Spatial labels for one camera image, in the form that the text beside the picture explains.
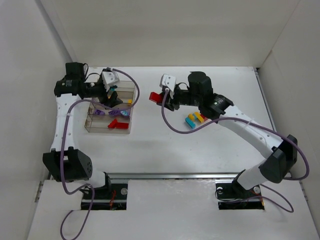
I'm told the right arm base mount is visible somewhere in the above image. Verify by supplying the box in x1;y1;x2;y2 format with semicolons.
214;182;265;210

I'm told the red lego plate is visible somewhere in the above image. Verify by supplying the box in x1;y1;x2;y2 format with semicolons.
115;122;129;130

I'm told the red curved lego brick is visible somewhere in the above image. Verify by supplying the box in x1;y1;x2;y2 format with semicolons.
107;118;118;129

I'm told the purple paw lego brick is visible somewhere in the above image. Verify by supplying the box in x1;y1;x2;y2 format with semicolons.
120;109;131;118

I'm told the purple slope lego brick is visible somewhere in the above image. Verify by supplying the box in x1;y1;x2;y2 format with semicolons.
93;109;105;116

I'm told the yellow teal lego cluster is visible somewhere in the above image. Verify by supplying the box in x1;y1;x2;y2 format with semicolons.
185;112;208;130

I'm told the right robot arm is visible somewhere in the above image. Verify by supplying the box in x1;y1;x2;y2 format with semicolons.
156;71;298;195

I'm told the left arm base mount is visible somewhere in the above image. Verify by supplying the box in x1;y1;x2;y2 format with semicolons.
91;182;128;211

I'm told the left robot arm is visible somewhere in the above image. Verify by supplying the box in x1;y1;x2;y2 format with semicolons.
42;62;122;188

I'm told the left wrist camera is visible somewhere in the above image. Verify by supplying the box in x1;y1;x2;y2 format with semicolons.
101;70;120;86

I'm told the red angled lego brick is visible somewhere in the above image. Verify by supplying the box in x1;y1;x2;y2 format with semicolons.
149;92;163;104

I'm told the clear bin nearest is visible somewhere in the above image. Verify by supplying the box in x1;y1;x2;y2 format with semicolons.
84;119;131;134

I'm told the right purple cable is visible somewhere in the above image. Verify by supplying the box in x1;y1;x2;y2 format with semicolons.
160;89;310;213

